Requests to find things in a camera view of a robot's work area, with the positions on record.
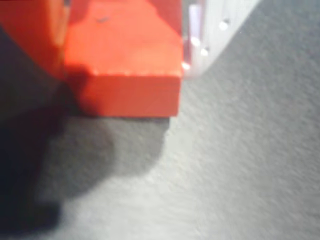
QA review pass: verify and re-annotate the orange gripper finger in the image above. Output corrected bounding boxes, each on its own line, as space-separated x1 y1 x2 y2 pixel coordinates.
0 0 70 79

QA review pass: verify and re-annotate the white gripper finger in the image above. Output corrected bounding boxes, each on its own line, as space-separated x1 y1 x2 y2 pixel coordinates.
183 0 261 79

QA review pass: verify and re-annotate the red cube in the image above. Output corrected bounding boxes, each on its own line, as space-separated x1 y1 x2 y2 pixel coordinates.
62 0 185 119

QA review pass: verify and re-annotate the dark grey felt mat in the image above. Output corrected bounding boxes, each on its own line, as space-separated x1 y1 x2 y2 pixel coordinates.
0 0 320 240

